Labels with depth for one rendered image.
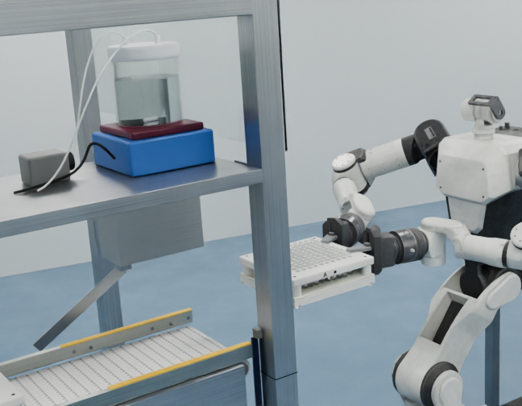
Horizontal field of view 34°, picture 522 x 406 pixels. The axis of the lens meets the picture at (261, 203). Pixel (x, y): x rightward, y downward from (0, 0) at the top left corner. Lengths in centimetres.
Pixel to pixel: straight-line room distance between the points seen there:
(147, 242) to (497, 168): 98
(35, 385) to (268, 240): 60
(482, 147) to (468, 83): 426
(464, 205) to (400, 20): 394
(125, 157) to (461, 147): 106
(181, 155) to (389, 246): 65
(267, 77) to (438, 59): 481
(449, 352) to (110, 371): 102
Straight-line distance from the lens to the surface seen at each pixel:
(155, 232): 197
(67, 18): 154
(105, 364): 199
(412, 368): 250
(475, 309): 249
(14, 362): 199
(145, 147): 176
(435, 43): 648
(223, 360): 189
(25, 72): 546
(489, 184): 239
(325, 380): 382
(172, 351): 201
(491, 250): 219
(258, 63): 173
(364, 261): 210
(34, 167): 177
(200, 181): 168
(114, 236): 194
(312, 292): 204
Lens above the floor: 169
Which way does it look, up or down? 14 degrees down
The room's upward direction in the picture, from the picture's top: 4 degrees counter-clockwise
